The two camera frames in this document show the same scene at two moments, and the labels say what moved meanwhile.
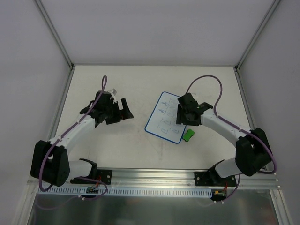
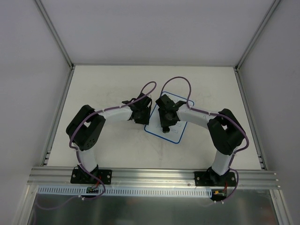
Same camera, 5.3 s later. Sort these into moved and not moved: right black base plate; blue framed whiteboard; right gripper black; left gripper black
Moved: right gripper black; left gripper black
Not moved: right black base plate; blue framed whiteboard
